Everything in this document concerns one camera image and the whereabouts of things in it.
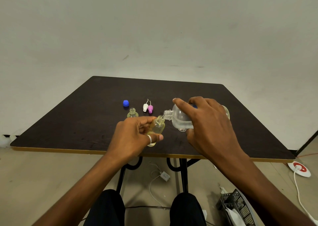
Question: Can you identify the person's right hand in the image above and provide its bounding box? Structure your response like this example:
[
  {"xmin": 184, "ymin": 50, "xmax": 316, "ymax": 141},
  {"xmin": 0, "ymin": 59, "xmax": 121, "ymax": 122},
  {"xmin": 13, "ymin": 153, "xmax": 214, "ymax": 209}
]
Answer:
[{"xmin": 172, "ymin": 96, "xmax": 249, "ymax": 170}]

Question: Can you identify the person's left hand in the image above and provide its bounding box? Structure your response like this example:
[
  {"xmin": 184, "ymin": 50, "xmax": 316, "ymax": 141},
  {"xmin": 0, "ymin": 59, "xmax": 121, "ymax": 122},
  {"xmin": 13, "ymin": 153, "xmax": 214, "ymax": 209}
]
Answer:
[{"xmin": 105, "ymin": 116, "xmax": 164, "ymax": 163}]

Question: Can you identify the large round clear glass bottle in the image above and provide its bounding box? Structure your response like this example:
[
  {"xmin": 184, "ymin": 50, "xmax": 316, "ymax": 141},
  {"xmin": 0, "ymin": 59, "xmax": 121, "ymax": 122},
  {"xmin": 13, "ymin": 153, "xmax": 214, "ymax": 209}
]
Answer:
[{"xmin": 163, "ymin": 103, "xmax": 231, "ymax": 132}]

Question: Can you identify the person's left forearm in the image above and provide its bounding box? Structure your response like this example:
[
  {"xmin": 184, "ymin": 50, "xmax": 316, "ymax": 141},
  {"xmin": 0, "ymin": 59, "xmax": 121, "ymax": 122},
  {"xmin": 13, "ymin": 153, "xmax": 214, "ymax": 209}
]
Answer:
[{"xmin": 32, "ymin": 153, "xmax": 140, "ymax": 226}]

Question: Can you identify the person's right forearm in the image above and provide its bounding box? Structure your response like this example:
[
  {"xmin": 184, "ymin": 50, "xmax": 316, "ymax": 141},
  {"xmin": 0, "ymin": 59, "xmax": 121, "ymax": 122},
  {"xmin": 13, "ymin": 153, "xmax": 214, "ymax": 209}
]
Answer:
[{"xmin": 211, "ymin": 152, "xmax": 316, "ymax": 226}]

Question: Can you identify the person's right leg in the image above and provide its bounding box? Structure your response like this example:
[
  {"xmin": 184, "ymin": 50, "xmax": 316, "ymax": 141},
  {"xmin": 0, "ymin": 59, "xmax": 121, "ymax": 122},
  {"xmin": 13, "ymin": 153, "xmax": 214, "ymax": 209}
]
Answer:
[{"xmin": 169, "ymin": 192, "xmax": 207, "ymax": 226}]

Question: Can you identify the person's leg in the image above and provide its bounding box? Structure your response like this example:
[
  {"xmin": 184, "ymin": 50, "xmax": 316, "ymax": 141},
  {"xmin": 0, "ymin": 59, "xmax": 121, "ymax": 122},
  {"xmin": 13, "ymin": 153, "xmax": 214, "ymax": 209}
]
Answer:
[
  {"xmin": 83, "ymin": 189, "xmax": 126, "ymax": 226},
  {"xmin": 169, "ymin": 192, "xmax": 207, "ymax": 226}
]

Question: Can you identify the person's left leg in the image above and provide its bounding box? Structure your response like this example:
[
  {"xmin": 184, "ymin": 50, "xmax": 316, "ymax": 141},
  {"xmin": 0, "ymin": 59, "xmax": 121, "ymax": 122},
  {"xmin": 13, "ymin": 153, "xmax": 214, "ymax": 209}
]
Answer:
[{"xmin": 83, "ymin": 189, "xmax": 126, "ymax": 226}]

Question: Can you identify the white paper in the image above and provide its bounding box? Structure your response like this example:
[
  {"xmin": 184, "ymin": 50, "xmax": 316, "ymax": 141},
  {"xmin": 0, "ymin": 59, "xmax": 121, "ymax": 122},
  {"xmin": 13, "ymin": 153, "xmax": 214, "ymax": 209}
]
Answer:
[{"xmin": 225, "ymin": 207, "xmax": 247, "ymax": 226}]

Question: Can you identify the white red round extension socket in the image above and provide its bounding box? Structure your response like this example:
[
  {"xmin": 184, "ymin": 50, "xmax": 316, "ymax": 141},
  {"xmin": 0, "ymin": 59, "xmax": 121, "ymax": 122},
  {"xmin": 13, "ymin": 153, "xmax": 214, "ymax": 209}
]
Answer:
[{"xmin": 287, "ymin": 160, "xmax": 312, "ymax": 178}]

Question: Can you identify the black metal table frame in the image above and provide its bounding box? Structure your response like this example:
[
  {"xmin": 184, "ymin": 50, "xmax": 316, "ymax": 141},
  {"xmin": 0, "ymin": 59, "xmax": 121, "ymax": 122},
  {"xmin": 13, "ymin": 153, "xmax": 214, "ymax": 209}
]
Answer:
[{"xmin": 116, "ymin": 156, "xmax": 202, "ymax": 194}]

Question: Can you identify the thin white charger cable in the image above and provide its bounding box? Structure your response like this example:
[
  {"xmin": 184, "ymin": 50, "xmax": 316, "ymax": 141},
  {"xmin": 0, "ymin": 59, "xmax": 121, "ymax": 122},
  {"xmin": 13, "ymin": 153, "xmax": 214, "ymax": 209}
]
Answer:
[{"xmin": 148, "ymin": 162, "xmax": 172, "ymax": 209}]

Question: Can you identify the thin black floor cable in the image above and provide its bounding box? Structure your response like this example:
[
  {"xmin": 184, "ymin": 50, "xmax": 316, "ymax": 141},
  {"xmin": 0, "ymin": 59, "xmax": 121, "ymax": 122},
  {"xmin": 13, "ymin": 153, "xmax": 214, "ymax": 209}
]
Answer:
[{"xmin": 124, "ymin": 205, "xmax": 172, "ymax": 210}]

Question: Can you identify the thick white power cable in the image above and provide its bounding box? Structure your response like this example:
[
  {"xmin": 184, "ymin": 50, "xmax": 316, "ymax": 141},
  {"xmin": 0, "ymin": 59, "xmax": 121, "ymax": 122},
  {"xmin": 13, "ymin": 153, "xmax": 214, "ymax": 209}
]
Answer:
[{"xmin": 293, "ymin": 171, "xmax": 318, "ymax": 225}]

